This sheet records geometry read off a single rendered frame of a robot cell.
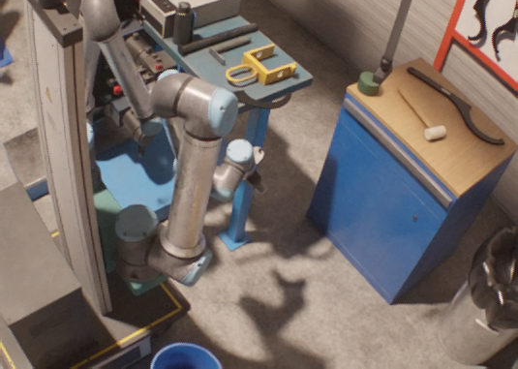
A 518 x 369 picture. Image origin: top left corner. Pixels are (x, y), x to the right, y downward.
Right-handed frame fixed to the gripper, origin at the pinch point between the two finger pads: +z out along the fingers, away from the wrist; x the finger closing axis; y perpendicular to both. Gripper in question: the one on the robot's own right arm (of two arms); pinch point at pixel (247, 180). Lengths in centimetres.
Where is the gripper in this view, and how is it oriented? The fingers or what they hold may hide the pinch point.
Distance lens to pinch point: 239.9
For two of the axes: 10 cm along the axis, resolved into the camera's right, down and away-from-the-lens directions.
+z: 0.4, 3.2, 9.5
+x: 7.3, 6.4, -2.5
